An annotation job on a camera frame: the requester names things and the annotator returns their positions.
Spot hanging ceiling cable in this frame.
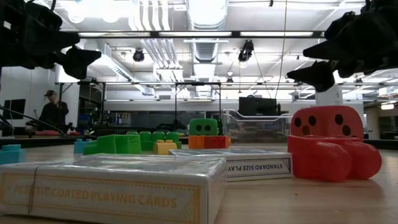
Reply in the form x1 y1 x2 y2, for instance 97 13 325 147
273 0 289 99

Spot green foam dice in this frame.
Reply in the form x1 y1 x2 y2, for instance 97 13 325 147
188 118 219 137

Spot green stepped toy brick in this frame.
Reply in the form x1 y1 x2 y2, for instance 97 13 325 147
83 134 142 156

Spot small red toy brick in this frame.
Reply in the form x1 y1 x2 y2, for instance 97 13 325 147
204 136 230 149

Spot orange playing card box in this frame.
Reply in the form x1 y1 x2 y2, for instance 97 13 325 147
0 155 228 224

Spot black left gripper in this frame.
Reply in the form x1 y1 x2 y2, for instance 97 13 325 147
0 0 102 80

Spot black curved cable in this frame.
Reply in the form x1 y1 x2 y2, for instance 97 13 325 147
0 105 67 137

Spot black monitor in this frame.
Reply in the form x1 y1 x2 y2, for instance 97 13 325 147
238 96 278 117

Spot long green toy brick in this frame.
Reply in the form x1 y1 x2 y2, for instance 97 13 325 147
126 131 183 152

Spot black ceiling spotlight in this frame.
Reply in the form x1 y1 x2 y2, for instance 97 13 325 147
238 39 255 63
132 49 146 63

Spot black background rig frame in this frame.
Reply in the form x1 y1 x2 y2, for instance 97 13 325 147
55 80 223 133

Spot large red toy brick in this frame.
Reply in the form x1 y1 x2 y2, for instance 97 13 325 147
287 134 382 183

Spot clear plastic bin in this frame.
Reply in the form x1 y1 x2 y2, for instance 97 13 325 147
221 108 294 144

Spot person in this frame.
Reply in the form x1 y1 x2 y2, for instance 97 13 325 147
39 90 70 133

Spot cyan toy brick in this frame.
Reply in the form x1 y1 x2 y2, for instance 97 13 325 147
73 138 94 154
0 144 22 165

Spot red foam dice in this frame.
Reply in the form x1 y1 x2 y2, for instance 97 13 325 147
290 105 364 139

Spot yellow two-stud toy brick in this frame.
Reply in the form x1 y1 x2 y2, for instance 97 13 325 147
154 139 178 156

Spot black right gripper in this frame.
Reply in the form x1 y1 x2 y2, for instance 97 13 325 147
285 0 398 93

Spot black wall panel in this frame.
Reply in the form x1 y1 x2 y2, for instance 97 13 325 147
2 98 27 121

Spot orange toy brick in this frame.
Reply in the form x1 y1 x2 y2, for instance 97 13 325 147
188 135 231 149

